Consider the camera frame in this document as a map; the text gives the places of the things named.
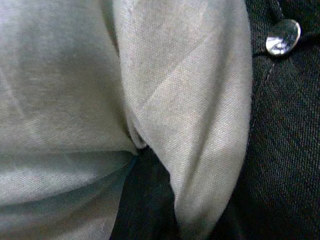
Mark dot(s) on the pale grey cloth garment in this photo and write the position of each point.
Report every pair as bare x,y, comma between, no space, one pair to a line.
62,87

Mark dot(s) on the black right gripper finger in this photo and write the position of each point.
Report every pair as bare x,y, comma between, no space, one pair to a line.
147,200

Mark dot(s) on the black denim garment metal button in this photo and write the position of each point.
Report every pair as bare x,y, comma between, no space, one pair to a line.
282,137

